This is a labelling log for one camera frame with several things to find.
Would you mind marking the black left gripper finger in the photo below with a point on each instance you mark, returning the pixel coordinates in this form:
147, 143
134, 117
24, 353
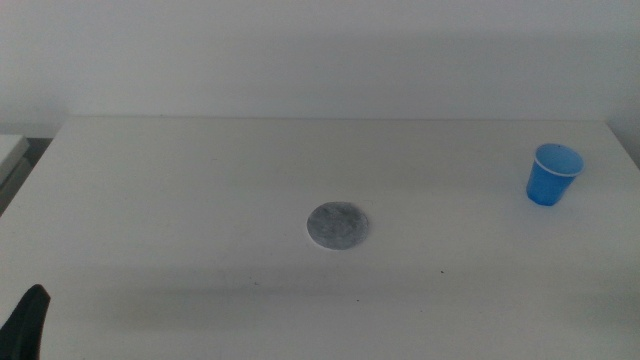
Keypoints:
22, 325

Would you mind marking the blue plastic cup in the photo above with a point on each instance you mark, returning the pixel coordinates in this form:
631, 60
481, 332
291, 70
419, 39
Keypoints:
547, 185

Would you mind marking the round grey cup mat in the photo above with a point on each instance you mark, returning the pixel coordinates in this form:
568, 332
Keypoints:
337, 226

